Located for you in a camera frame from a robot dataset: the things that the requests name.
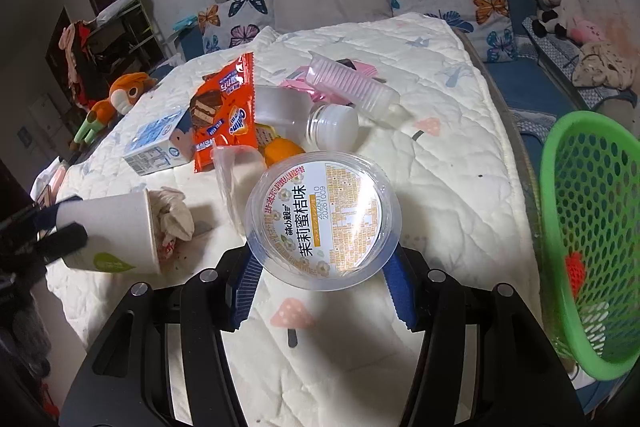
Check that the dark shelf rack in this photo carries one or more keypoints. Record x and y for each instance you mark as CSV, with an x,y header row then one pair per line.
x,y
125,32

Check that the white tissue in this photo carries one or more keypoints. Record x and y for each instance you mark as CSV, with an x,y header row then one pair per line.
x,y
172,217

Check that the orange snack wrapper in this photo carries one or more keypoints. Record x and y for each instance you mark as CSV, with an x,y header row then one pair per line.
x,y
220,107

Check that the white paper cup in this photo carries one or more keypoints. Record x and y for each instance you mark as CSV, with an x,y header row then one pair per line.
x,y
110,227

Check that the pink plush toy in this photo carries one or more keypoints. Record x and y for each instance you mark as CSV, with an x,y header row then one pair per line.
x,y
587,31

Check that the red foam net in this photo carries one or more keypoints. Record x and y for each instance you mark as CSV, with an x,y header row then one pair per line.
x,y
576,274

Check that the small butterfly print pillow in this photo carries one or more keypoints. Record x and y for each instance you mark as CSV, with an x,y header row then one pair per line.
x,y
235,19

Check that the hanging red pink clothes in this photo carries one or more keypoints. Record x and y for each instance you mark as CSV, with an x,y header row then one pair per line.
x,y
75,57

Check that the orange plush toy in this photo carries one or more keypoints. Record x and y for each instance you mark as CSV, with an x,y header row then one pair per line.
x,y
125,92

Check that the pink wrapper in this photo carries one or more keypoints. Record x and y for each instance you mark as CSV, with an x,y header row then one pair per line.
x,y
295,84

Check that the clear plastic jelly cup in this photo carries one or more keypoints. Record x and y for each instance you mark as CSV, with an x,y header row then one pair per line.
x,y
320,217

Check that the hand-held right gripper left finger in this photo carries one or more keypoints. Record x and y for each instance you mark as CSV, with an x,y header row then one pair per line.
x,y
245,287

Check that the orange peel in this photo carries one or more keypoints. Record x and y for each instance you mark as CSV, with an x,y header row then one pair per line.
x,y
282,152

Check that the blue bed sheet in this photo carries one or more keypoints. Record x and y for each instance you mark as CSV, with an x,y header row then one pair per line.
x,y
525,72

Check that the blue white milk carton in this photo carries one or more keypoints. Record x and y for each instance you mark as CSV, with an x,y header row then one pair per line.
x,y
155,147

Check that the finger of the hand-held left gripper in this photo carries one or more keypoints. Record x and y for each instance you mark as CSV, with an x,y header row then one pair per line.
x,y
62,212
67,241

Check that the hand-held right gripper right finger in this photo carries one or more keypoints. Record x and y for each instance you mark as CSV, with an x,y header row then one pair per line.
x,y
400,287

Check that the beige spotted cloth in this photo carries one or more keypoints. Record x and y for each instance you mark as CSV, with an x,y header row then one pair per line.
x,y
605,64

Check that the pink box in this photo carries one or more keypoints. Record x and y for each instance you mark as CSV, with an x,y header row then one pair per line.
x,y
50,179

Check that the clear bottle with white cap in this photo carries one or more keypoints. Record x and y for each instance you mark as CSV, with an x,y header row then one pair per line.
x,y
330,124

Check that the white quilted blanket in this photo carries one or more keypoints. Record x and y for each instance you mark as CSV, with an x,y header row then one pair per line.
x,y
450,157

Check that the green plastic basket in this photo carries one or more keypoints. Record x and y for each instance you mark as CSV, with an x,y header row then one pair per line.
x,y
550,207

